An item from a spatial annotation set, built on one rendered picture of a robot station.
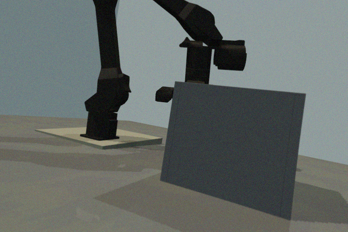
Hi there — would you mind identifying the dark grey flat panel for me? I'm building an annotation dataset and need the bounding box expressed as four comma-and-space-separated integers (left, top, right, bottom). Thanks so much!
160, 81, 306, 220

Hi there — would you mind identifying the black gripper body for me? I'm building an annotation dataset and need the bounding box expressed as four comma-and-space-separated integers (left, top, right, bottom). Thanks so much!
155, 68, 210, 103

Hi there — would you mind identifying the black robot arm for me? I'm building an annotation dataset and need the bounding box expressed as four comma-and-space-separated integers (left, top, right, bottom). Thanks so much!
80, 0, 247, 141

